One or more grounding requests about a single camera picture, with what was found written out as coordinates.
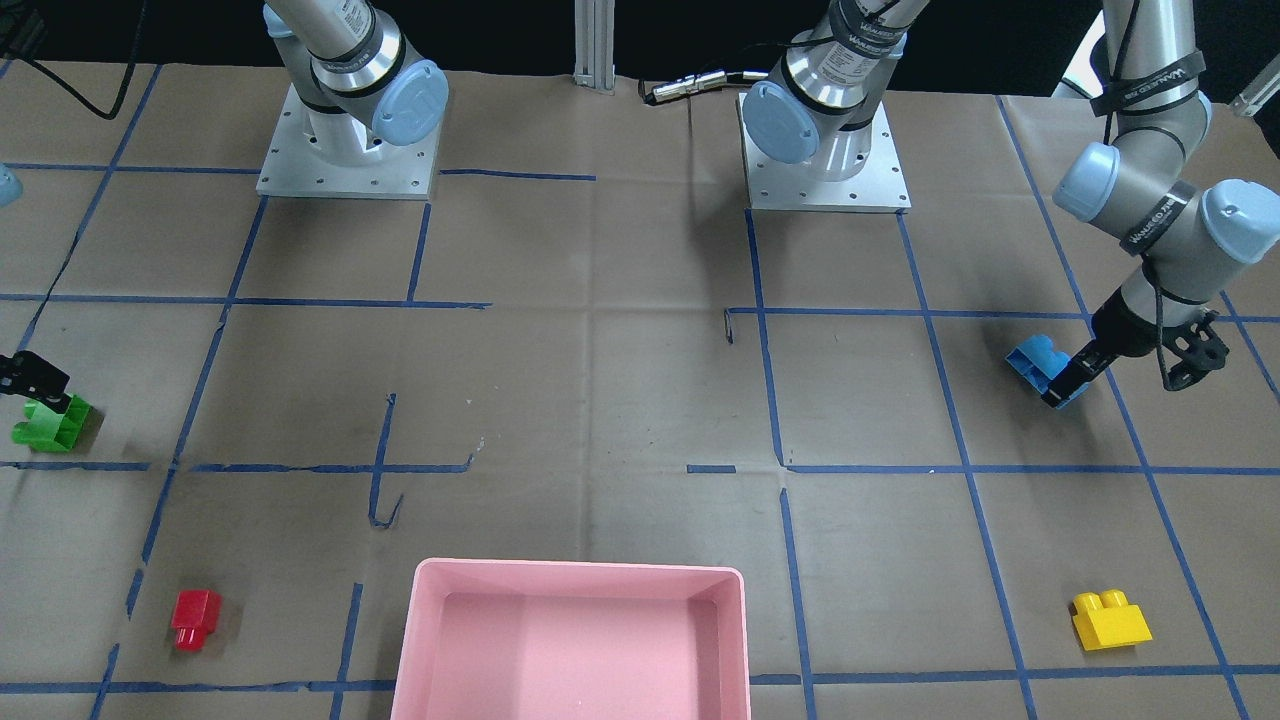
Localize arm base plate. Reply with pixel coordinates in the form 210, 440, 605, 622
740, 105, 913, 214
256, 87, 442, 201

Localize silver cable connector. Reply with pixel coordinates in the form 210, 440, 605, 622
637, 70, 753, 108

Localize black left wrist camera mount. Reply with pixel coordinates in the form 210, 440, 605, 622
1156, 309, 1230, 392

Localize green toy block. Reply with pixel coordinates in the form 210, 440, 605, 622
12, 395, 92, 454

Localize blue toy block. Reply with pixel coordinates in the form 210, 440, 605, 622
1005, 334, 1091, 409

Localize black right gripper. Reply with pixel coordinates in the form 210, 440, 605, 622
1, 352, 73, 415

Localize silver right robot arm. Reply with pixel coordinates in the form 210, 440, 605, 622
3, 1, 449, 414

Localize pink plastic box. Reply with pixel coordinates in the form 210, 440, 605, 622
390, 559, 753, 719

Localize yellow toy block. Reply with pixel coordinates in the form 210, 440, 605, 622
1071, 589, 1153, 652

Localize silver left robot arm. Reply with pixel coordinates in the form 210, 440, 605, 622
740, 1, 1277, 407

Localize aluminium frame post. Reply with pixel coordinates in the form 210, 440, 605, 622
572, 0, 616, 95

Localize red toy block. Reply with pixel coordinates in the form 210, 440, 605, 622
170, 589, 223, 652

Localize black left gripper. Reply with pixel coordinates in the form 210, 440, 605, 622
1039, 300, 1161, 409

